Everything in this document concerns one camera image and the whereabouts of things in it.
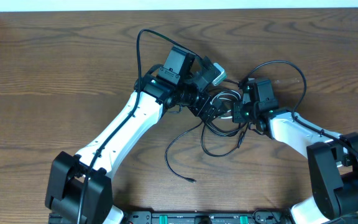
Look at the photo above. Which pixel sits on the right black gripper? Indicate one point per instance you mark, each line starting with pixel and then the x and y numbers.
pixel 237 117

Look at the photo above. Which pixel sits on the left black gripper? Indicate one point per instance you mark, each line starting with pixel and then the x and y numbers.
pixel 213 112

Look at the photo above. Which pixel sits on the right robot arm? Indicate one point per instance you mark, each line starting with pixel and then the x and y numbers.
pixel 332 157

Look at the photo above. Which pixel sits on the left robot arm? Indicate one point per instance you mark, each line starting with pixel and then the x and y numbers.
pixel 79 186

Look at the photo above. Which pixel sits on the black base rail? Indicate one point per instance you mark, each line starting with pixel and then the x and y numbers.
pixel 257 217

